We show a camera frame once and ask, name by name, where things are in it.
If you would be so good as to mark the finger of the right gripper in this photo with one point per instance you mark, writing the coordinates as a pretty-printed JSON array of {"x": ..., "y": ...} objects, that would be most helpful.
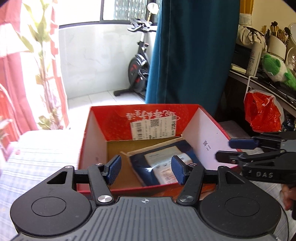
[
  {"x": 238, "y": 158},
  {"x": 263, "y": 142}
]

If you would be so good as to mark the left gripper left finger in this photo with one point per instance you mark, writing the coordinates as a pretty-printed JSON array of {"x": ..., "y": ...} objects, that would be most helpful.
[{"x": 64, "y": 201}]

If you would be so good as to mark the navy packaged garment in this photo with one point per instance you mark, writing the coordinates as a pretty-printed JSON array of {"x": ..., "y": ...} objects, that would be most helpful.
[{"x": 152, "y": 165}]

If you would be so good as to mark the checkered strawberry tablecloth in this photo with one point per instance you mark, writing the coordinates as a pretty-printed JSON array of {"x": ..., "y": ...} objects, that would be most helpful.
[{"x": 36, "y": 156}]

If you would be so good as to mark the black exercise bike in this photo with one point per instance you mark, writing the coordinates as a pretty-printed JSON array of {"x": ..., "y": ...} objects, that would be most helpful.
[{"x": 138, "y": 68}]

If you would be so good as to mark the green white plush toy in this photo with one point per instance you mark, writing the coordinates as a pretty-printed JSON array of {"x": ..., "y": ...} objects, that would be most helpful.
[{"x": 277, "y": 71}]

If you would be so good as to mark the white spray bottle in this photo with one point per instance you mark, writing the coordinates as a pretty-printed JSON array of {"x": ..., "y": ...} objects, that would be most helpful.
[{"x": 254, "y": 59}]

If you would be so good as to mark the red strawberry cardboard box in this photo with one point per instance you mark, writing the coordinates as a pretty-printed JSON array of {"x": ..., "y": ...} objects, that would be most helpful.
[{"x": 118, "y": 129}]

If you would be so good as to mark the dark teal curtain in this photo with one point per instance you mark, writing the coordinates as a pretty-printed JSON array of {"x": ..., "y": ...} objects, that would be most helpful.
[{"x": 192, "y": 52}]

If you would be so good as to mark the pink printed backdrop cloth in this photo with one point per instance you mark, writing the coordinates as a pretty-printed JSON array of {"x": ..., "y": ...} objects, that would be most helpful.
[{"x": 33, "y": 95}]

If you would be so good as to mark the person right hand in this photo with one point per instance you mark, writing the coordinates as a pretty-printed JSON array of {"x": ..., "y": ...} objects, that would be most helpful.
[{"x": 288, "y": 196}]

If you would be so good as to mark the beige cloth bundle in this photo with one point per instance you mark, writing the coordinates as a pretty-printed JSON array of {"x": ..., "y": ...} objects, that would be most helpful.
[{"x": 246, "y": 37}]

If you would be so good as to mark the white brush holder cup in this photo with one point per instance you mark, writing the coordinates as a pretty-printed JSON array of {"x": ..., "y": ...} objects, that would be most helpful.
[{"x": 276, "y": 47}]

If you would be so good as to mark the red plastic bag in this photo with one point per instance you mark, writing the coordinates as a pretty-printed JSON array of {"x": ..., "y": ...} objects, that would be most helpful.
[{"x": 263, "y": 112}]

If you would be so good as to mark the dark shelf table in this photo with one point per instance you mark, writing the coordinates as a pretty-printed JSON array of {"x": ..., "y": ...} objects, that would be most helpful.
[{"x": 286, "y": 101}]

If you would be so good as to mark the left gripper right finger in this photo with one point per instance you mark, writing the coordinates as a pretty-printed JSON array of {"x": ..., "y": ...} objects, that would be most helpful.
[{"x": 225, "y": 204}]

